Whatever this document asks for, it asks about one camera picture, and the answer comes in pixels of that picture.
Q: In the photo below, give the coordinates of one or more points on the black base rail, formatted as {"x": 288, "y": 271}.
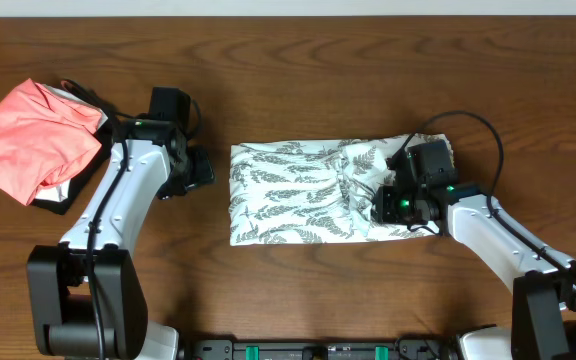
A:
{"x": 409, "y": 346}

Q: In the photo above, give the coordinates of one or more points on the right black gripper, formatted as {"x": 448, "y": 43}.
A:
{"x": 385, "y": 195}

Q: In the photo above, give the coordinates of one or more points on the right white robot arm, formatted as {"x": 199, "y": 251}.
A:
{"x": 542, "y": 280}

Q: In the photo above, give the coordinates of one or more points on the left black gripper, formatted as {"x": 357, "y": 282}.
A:
{"x": 204, "y": 171}

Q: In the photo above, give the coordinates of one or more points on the black garment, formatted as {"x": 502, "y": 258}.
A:
{"x": 83, "y": 180}

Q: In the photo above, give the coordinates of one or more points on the white fern print dress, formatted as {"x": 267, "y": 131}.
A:
{"x": 313, "y": 191}

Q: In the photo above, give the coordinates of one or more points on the pink garment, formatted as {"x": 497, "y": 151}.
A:
{"x": 25, "y": 113}

